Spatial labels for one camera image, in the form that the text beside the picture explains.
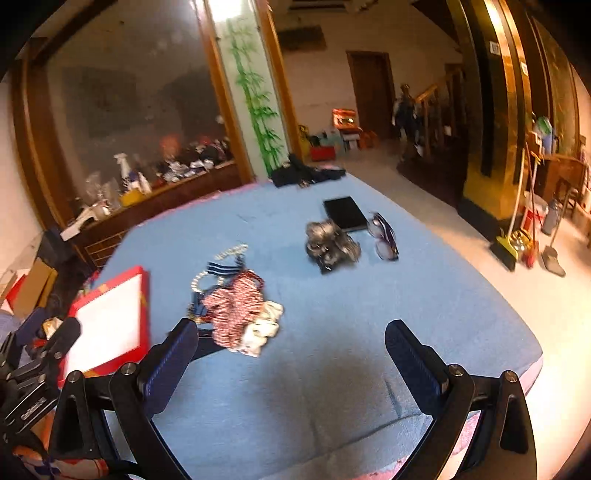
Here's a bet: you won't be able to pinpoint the wooden stair railing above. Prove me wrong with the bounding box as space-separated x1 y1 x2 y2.
412 64 468 158

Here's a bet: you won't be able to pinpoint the large pearl bracelet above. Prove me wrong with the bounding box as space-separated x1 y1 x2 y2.
191 244 250 294

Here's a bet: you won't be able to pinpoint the glass mug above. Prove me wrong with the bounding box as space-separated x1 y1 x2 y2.
85 172 122 205

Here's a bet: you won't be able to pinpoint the bamboo painted panel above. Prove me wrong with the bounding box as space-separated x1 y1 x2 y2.
203 0 301 184

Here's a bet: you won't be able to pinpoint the orange patterned cloth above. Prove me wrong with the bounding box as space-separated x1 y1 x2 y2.
13 440 110 480

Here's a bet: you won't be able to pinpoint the wooden door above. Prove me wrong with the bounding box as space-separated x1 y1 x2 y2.
346 51 398 142

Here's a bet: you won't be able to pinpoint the golden black pillar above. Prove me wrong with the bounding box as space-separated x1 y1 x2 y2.
445 0 546 234

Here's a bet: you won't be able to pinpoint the red plaid scrunchie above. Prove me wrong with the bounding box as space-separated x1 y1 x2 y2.
203 271 267 348

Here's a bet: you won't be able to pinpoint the blue striped headband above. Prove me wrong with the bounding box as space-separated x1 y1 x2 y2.
188 260 244 324

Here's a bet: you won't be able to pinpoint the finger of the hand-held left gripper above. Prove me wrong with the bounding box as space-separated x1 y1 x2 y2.
28 318 82 370
6 307 48 366

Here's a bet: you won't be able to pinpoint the green broom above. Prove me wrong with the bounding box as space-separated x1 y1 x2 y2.
489 142 537 271

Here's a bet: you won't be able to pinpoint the black notebook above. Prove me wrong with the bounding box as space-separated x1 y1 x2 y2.
322 196 369 233

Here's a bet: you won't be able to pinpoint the wooden cabinet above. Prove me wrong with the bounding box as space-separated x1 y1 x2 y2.
69 159 254 269

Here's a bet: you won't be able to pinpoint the grey dustpan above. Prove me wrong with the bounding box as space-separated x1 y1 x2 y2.
540 203 567 278

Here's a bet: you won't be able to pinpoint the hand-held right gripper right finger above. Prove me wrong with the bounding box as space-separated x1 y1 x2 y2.
385 319 539 480

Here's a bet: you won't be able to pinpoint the white cherry print scrunchie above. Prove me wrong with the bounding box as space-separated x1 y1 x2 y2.
239 300 285 359

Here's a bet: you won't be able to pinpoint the dark clothing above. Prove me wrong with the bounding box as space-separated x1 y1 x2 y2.
270 154 347 188

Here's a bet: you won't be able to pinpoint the dark sunglasses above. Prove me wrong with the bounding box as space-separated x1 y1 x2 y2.
366 212 400 262

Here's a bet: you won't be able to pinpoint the brown cardboard box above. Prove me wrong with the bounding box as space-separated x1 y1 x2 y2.
13 257 59 320

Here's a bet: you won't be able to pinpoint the wooden desk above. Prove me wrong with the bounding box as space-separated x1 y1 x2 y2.
531 152 591 219

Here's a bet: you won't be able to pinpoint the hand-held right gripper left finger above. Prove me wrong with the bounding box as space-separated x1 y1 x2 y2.
48 318 199 480

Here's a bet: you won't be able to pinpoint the white spray bottle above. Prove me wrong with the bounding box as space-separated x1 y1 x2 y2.
114 152 140 193

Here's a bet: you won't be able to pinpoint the pile of assorted small things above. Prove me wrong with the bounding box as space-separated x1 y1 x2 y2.
156 133 235 182

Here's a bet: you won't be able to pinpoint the grey metallic scrunchie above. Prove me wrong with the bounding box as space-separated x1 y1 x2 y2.
305 220 362 268

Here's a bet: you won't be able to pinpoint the blue blanket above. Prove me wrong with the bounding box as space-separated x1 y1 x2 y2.
60 173 544 480

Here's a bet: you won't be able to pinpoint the red shallow box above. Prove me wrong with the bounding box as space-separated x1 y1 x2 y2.
58 265 151 389

